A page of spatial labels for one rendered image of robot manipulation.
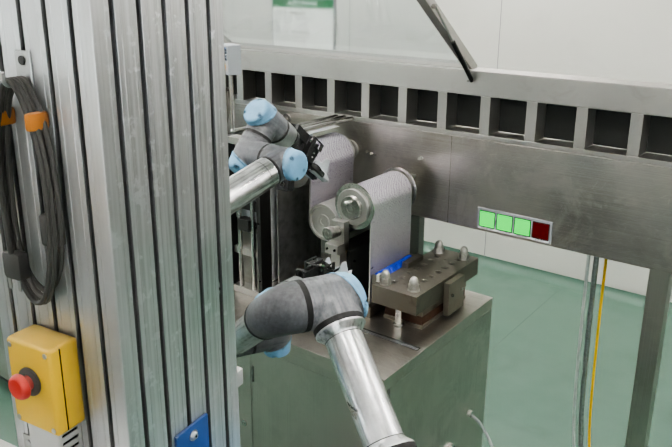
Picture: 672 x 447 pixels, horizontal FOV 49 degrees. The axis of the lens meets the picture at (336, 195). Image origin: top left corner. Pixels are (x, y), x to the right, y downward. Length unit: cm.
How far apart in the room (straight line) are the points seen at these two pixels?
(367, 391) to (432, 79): 120
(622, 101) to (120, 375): 158
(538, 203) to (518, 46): 259
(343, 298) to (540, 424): 210
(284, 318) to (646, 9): 340
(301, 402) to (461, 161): 91
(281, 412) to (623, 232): 117
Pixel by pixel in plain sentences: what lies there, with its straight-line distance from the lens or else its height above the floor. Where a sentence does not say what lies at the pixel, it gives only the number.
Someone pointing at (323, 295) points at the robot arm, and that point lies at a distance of 158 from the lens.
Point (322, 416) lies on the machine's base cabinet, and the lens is 228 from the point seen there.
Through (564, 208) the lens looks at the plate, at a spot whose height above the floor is 127.
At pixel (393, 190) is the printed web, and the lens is 234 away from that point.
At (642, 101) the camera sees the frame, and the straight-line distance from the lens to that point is 217.
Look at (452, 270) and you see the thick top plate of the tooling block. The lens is 239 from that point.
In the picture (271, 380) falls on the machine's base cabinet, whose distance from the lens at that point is 236.
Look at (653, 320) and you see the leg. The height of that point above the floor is 91.
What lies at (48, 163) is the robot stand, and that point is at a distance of 99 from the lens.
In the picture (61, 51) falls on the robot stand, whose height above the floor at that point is 185.
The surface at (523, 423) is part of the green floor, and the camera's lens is 356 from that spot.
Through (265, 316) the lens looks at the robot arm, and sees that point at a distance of 159.
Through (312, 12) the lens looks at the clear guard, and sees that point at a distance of 244.
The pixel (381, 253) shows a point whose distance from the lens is 234.
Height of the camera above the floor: 195
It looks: 17 degrees down
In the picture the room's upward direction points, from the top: straight up
